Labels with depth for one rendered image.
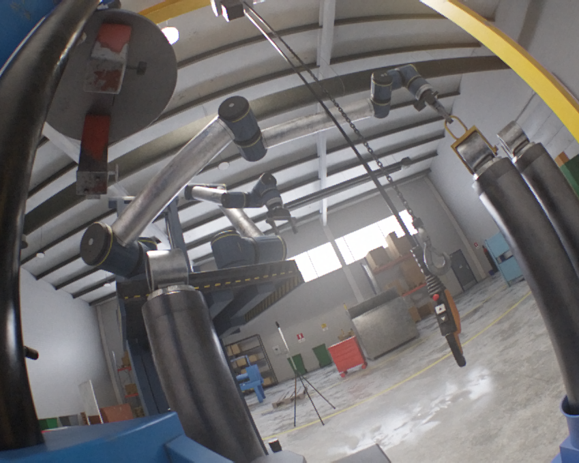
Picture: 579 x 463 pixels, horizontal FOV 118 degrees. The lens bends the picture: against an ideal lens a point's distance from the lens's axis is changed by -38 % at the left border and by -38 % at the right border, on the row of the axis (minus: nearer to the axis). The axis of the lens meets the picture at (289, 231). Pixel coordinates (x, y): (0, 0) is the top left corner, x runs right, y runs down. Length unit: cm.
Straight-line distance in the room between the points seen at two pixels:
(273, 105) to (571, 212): 543
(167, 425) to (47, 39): 46
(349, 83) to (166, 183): 564
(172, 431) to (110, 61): 74
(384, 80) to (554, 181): 92
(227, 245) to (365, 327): 683
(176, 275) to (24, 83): 73
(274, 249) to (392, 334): 679
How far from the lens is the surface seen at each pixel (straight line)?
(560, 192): 143
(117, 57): 79
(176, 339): 81
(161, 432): 25
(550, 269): 119
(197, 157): 124
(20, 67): 38
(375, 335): 820
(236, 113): 125
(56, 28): 49
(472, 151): 126
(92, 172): 98
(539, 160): 145
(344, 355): 759
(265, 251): 175
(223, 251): 165
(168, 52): 109
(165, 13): 291
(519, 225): 117
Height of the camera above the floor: 120
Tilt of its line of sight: 23 degrees up
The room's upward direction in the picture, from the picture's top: 24 degrees counter-clockwise
